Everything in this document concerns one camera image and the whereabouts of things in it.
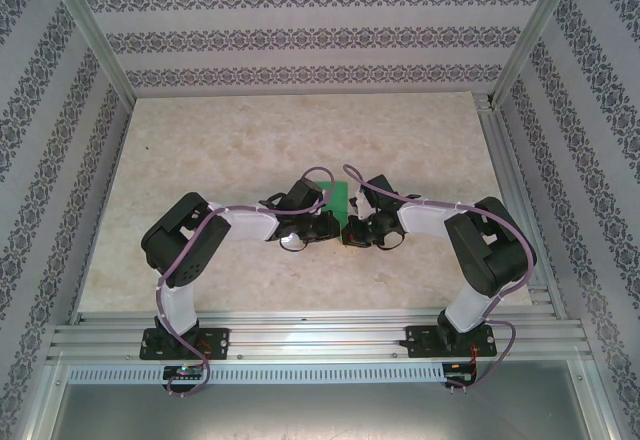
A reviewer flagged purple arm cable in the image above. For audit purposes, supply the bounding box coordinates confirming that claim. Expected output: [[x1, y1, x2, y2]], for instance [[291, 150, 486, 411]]
[[342, 163, 539, 395], [154, 165, 335, 401]]

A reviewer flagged aluminium side rail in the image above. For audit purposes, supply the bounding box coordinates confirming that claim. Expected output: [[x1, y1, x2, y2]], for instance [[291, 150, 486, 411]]
[[474, 92, 569, 321]]

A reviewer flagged slotted white cable duct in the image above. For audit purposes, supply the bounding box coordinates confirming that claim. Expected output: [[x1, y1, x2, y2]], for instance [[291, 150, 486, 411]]
[[67, 362, 447, 386]]

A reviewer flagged aluminium mounting rail beam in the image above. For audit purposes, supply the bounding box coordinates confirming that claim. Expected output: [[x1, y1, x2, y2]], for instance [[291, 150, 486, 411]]
[[47, 309, 587, 362]]

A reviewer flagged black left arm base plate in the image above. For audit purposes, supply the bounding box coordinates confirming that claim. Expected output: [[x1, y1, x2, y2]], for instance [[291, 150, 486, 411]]
[[141, 327, 232, 361]]

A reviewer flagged green paper sheet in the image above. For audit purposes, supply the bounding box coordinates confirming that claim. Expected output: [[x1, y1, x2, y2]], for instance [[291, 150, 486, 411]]
[[314, 178, 351, 249]]

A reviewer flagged grey metal sheet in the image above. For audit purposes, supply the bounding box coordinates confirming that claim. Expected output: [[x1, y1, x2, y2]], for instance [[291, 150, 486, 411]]
[[49, 359, 614, 440]]

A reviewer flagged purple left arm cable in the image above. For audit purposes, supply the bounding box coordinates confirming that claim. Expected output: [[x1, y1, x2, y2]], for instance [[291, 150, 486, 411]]
[[154, 165, 335, 401]]

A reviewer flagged aluminium lower frame rail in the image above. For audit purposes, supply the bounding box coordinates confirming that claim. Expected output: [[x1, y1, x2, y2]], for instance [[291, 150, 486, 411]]
[[9, 354, 69, 440], [582, 354, 632, 440]]

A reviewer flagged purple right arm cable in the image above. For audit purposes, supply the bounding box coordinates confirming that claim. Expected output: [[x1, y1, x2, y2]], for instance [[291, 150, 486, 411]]
[[342, 163, 539, 395]]

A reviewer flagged aluminium frame post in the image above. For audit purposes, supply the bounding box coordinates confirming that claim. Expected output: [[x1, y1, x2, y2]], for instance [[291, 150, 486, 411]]
[[492, 0, 586, 109], [42, 0, 137, 106]]

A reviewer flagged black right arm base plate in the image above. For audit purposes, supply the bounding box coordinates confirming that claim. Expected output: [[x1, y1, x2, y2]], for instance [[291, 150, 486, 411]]
[[405, 324, 497, 359]]

